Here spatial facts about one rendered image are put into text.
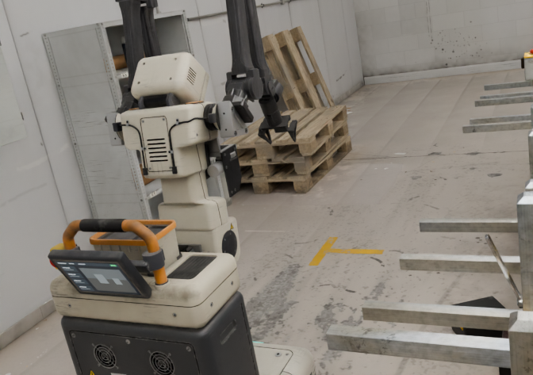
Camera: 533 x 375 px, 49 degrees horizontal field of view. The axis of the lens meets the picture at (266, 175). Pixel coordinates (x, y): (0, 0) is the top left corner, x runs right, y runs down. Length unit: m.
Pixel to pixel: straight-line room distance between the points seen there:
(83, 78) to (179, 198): 1.78
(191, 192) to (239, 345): 0.51
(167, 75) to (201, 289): 0.69
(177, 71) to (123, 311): 0.74
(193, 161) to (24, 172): 1.79
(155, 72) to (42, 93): 1.83
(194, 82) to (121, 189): 1.85
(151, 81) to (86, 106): 1.75
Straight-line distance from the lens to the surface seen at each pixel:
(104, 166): 3.67
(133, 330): 1.76
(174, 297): 1.60
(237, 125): 1.82
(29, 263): 3.57
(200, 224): 1.94
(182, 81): 1.84
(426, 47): 9.20
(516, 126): 2.60
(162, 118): 1.84
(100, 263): 1.59
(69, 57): 3.63
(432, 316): 1.22
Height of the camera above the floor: 1.48
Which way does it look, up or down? 16 degrees down
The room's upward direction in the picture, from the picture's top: 10 degrees counter-clockwise
